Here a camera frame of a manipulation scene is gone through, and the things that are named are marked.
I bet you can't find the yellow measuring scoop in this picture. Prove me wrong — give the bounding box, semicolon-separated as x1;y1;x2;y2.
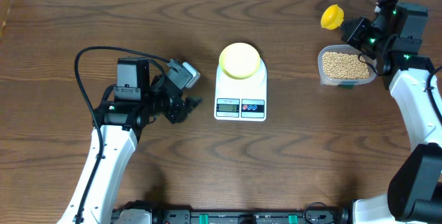
320;4;345;30

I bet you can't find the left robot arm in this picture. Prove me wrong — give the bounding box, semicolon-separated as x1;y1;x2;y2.
59;57;201;223

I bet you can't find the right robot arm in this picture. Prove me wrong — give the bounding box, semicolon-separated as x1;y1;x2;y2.
339;3;441;223

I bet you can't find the white digital kitchen scale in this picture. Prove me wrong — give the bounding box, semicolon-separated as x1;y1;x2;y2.
213;59;267;122

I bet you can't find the yellow plastic bowl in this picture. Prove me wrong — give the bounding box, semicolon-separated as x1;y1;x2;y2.
219;43;261;80

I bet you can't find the clear plastic container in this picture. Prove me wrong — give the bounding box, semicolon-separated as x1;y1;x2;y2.
318;44;376;86

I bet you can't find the pile of soybeans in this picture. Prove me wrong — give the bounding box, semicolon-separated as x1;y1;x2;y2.
322;52;369;80

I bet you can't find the left black cable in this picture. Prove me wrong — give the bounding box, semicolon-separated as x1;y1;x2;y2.
73;46;172;224

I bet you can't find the black cable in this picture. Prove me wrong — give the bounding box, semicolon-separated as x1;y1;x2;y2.
357;0;442;124
73;46;172;224

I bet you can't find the right black cable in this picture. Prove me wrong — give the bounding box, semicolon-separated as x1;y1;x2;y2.
357;0;442;124

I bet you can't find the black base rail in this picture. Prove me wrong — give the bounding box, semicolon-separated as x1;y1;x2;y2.
111;200;352;224

